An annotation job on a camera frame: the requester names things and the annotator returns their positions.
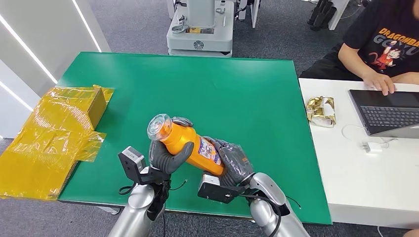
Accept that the crumpled gold wrapper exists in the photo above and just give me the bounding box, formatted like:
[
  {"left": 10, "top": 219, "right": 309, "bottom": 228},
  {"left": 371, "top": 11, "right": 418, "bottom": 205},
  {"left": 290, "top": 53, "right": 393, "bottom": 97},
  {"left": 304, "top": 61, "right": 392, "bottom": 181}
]
[{"left": 306, "top": 95, "right": 337, "bottom": 128}]

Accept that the white charger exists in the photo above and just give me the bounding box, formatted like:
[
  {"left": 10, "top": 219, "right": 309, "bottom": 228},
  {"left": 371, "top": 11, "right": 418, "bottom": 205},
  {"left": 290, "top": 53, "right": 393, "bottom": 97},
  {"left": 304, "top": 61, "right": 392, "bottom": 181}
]
[{"left": 361, "top": 141, "right": 383, "bottom": 154}]

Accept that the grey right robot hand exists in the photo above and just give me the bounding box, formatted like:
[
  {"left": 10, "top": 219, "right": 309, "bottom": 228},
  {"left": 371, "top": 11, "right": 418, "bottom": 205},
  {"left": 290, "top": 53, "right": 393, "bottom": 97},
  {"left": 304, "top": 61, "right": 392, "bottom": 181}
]
[{"left": 202, "top": 136, "right": 255, "bottom": 188}]

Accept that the dark grey laptop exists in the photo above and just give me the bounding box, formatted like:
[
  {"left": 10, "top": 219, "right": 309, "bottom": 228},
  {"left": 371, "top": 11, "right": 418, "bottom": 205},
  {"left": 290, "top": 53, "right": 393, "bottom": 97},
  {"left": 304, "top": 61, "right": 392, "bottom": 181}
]
[{"left": 348, "top": 89, "right": 419, "bottom": 140}]

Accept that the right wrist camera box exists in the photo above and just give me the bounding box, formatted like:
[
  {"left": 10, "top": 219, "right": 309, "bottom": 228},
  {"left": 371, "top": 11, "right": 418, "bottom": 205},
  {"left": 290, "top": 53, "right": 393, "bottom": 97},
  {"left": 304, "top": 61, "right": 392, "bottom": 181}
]
[{"left": 197, "top": 173, "right": 250, "bottom": 204}]

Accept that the person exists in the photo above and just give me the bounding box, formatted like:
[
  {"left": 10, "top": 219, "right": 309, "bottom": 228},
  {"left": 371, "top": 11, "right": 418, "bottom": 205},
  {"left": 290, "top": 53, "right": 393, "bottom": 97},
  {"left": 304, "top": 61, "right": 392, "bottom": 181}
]
[{"left": 299, "top": 0, "right": 419, "bottom": 96}]

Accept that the white wall light strip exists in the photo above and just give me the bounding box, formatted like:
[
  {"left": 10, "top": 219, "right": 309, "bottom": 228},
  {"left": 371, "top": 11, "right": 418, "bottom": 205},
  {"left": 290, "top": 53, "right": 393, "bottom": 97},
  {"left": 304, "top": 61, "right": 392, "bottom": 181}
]
[
  {"left": 71, "top": 0, "right": 103, "bottom": 53},
  {"left": 0, "top": 81, "right": 35, "bottom": 113},
  {"left": 0, "top": 14, "right": 59, "bottom": 85}
]

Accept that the person's hand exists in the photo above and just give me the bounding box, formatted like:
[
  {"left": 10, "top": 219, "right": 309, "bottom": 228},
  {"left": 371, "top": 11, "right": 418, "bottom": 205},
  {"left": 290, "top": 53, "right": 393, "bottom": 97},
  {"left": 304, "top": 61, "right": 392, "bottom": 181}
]
[{"left": 362, "top": 71, "right": 397, "bottom": 96}]

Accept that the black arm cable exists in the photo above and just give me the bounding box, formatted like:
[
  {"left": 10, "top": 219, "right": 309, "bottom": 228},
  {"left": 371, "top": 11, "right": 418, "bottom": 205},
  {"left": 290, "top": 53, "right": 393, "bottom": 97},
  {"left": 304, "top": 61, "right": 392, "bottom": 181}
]
[
  {"left": 118, "top": 184, "right": 137, "bottom": 196},
  {"left": 239, "top": 193, "right": 283, "bottom": 237}
]

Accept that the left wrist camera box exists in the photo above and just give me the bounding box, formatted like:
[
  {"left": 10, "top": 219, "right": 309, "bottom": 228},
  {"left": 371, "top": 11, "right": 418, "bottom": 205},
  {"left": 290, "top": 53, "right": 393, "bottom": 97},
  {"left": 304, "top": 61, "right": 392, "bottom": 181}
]
[{"left": 118, "top": 146, "right": 169, "bottom": 186}]

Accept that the white furniture panel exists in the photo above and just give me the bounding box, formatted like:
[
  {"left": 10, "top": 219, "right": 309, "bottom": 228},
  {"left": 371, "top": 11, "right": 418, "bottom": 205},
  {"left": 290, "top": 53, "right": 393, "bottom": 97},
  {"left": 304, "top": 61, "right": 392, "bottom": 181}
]
[{"left": 328, "top": 0, "right": 350, "bottom": 31}]

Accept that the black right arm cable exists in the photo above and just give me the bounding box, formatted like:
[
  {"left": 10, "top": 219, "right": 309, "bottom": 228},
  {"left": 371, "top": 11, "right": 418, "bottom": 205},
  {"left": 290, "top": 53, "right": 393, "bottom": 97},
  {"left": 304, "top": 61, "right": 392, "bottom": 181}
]
[{"left": 239, "top": 193, "right": 283, "bottom": 237}]

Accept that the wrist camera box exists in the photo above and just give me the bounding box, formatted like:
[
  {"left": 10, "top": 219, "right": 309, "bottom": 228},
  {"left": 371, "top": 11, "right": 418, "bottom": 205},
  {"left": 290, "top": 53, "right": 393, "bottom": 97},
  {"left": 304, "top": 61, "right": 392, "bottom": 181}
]
[
  {"left": 118, "top": 146, "right": 169, "bottom": 186},
  {"left": 197, "top": 173, "right": 250, "bottom": 204}
]

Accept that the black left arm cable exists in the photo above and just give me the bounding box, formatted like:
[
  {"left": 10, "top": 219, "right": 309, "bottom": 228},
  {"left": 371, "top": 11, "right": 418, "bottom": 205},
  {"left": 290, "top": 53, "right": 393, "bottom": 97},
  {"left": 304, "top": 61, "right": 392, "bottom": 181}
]
[{"left": 118, "top": 184, "right": 137, "bottom": 196}]

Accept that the black floor equipment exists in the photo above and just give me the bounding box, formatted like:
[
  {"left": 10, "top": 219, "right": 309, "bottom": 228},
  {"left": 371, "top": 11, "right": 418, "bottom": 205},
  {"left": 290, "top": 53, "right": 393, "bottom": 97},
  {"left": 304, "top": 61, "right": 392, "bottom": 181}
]
[{"left": 307, "top": 0, "right": 338, "bottom": 32}]

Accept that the yellow taped cardboard box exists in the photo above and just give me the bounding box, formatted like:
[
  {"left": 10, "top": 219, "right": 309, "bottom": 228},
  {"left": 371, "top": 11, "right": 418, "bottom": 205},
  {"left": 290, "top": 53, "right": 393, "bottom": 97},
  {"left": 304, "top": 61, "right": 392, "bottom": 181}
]
[{"left": 0, "top": 84, "right": 115, "bottom": 201}]

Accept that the white post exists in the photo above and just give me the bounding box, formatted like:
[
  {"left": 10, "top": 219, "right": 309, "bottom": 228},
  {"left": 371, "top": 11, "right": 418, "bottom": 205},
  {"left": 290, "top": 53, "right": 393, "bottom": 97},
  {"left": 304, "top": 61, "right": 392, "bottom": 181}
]
[{"left": 250, "top": 0, "right": 261, "bottom": 29}]

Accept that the white charger cable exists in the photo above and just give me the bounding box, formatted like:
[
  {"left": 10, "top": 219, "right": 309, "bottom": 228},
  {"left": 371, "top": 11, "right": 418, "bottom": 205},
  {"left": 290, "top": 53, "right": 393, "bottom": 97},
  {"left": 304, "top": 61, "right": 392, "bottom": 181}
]
[{"left": 341, "top": 124, "right": 399, "bottom": 146}]

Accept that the orange bottle with clear cap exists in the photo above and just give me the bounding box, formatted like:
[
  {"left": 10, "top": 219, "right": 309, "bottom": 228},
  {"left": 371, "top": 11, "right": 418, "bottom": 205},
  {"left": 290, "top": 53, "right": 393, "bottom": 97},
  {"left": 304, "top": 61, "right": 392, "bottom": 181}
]
[{"left": 146, "top": 114, "right": 226, "bottom": 177}]

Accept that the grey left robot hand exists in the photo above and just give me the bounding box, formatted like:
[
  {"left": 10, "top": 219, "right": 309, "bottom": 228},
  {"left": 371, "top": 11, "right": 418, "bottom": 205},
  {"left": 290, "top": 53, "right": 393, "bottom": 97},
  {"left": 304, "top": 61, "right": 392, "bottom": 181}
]
[{"left": 149, "top": 116, "right": 195, "bottom": 176}]

